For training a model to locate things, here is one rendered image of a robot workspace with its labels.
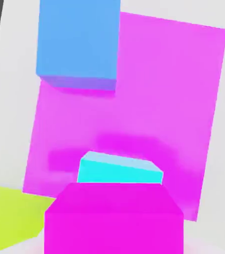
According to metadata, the large yellow-green box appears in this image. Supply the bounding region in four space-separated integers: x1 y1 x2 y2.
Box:
0 184 57 254

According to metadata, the small cyan cube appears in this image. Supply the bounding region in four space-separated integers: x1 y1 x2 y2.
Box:
76 150 164 185

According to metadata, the large pink box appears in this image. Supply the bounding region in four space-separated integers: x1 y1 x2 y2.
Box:
22 11 225 222

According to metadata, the small magenta cube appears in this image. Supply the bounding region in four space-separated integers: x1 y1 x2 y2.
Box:
44 183 184 254

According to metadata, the large blue box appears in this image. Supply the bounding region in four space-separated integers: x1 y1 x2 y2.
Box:
35 0 121 91

